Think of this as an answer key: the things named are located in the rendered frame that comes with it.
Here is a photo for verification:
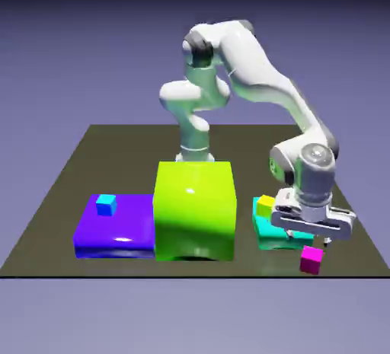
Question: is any small yellow cube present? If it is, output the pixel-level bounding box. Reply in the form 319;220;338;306
256;194;277;218

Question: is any small blue cube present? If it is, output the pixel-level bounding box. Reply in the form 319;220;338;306
95;194;118;217

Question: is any small magenta cube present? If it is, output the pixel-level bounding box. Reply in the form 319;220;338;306
299;245;324;276

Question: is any large teal box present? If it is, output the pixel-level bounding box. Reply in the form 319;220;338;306
251;196;315;251

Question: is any large lime green box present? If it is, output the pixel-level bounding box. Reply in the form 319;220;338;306
152;161;238;263

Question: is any large purple box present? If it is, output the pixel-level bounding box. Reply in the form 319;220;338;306
72;193;157;260

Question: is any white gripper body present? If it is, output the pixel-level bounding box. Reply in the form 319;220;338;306
270;204;356;241

